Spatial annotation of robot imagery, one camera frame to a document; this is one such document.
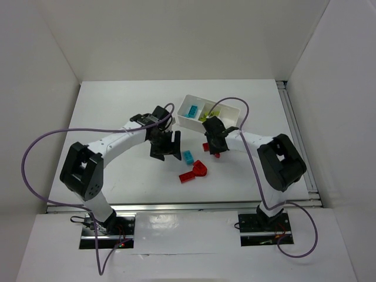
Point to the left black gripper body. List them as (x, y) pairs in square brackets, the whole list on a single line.
[(164, 145)]

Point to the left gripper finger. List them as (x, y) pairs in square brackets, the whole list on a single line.
[(177, 140), (162, 145)]

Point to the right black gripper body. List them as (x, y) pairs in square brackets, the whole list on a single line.
[(215, 144)]

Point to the green long lego brick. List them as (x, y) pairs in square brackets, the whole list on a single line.
[(203, 118)]

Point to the cyan long lego upturned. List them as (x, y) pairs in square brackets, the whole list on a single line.
[(193, 111)]

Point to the white three-compartment tray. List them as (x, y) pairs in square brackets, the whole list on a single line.
[(228, 115)]

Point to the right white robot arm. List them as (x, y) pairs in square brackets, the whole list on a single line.
[(276, 163)]

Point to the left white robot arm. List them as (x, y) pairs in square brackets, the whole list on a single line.
[(83, 168)]

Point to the small red square lego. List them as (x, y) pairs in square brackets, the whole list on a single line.
[(206, 147)]

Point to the cyan curved lego brick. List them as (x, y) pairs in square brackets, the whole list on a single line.
[(188, 157)]

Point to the red flat long lego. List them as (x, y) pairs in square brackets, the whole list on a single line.
[(186, 177)]

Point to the red arch lego brick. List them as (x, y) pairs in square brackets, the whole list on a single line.
[(199, 169)]

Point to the aluminium rail front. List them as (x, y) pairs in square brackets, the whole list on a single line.
[(171, 207)]

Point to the aluminium rail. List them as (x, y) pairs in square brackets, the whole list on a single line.
[(313, 193), (171, 207)]

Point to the aluminium rail right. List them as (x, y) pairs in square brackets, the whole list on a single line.
[(313, 193)]

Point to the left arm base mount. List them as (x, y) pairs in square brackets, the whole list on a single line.
[(121, 233)]

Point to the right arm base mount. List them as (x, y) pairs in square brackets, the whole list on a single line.
[(257, 231)]

